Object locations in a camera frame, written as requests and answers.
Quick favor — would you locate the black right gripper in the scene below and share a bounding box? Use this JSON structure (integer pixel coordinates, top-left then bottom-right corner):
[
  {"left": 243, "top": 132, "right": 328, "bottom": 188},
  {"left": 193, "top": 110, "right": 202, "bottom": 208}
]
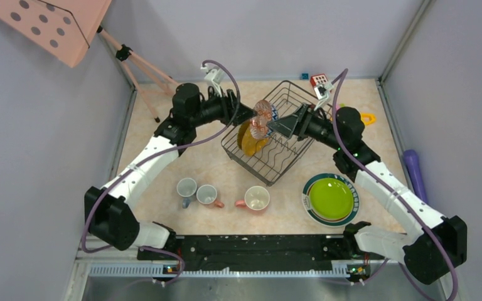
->
[{"left": 269, "top": 102, "right": 345, "bottom": 151}]

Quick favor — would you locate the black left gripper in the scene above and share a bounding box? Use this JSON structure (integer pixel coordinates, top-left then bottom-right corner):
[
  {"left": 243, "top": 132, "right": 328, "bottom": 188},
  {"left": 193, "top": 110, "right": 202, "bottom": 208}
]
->
[{"left": 190, "top": 86, "right": 257, "bottom": 127}]

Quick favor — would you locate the red patterned bowl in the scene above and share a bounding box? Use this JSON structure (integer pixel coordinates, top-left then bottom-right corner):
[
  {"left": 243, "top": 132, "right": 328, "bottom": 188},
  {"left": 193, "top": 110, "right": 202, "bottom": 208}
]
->
[{"left": 249, "top": 100, "right": 279, "bottom": 140}]

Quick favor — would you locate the yellow polka dot plate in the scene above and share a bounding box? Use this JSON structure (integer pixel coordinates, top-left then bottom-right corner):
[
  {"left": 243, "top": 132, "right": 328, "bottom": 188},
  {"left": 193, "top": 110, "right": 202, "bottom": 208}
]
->
[{"left": 239, "top": 122, "right": 269, "bottom": 157}]

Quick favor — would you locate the large pink mug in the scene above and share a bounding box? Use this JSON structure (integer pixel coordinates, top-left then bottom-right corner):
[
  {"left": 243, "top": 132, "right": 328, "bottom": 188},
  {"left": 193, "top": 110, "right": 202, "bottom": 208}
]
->
[{"left": 234, "top": 186, "right": 270, "bottom": 214}]

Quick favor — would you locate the lime green plate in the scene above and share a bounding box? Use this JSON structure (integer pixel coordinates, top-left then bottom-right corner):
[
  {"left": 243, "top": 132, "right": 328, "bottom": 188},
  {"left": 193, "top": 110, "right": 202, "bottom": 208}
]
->
[{"left": 308, "top": 178, "right": 354, "bottom": 222}]

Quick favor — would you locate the white plate teal rim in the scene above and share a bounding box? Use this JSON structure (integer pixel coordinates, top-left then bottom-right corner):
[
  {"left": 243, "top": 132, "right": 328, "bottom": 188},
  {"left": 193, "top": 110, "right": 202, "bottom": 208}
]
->
[{"left": 302, "top": 173, "right": 360, "bottom": 227}]

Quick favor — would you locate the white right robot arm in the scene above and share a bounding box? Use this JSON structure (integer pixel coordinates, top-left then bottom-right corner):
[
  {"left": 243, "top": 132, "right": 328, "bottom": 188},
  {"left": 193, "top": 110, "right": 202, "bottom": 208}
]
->
[{"left": 267, "top": 105, "right": 468, "bottom": 285}]

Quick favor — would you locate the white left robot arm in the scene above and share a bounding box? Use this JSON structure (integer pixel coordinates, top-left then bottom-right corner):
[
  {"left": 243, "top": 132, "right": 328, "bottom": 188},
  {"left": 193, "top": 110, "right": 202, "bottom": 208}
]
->
[{"left": 84, "top": 83, "right": 257, "bottom": 259}]

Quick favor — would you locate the red toy block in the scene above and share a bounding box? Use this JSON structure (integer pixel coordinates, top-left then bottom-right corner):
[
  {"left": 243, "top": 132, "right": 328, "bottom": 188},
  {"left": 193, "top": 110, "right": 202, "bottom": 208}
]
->
[{"left": 309, "top": 73, "right": 329, "bottom": 87}]

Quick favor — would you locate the yellow triangle toy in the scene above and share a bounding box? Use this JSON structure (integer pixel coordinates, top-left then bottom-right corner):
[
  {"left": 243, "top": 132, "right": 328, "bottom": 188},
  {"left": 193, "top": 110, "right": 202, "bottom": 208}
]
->
[{"left": 360, "top": 113, "right": 377, "bottom": 126}]

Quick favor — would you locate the small pink mug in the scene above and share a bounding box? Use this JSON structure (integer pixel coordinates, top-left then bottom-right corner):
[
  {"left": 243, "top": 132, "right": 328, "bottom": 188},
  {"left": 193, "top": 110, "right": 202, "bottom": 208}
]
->
[{"left": 196, "top": 184, "right": 225, "bottom": 208}]

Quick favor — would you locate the grey white mug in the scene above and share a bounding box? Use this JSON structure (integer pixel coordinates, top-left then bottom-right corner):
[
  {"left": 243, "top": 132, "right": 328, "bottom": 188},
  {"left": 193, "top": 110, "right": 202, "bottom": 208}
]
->
[{"left": 176, "top": 177, "right": 198, "bottom": 209}]

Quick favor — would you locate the pink tripod stand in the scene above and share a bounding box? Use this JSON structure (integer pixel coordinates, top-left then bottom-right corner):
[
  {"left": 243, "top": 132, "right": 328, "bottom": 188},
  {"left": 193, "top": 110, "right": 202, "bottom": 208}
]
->
[{"left": 97, "top": 25, "right": 179, "bottom": 123}]

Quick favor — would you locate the pink dotted board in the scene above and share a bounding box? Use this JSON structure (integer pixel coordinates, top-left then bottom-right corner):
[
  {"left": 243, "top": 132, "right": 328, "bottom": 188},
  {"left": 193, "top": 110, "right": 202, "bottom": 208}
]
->
[{"left": 0, "top": 0, "right": 112, "bottom": 68}]

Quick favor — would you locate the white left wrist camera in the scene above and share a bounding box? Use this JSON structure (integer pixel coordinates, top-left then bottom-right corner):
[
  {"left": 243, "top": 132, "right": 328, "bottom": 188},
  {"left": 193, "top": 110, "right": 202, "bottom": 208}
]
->
[{"left": 200, "top": 65, "right": 225, "bottom": 97}]

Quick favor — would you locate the purple handle tool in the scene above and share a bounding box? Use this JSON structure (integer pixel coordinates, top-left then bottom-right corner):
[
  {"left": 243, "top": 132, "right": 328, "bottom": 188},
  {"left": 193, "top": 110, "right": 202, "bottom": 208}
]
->
[{"left": 403, "top": 149, "right": 429, "bottom": 204}]

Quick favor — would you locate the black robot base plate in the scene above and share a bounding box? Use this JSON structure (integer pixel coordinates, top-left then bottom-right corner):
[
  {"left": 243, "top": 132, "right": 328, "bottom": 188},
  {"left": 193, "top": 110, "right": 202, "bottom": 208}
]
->
[{"left": 137, "top": 233, "right": 385, "bottom": 274}]

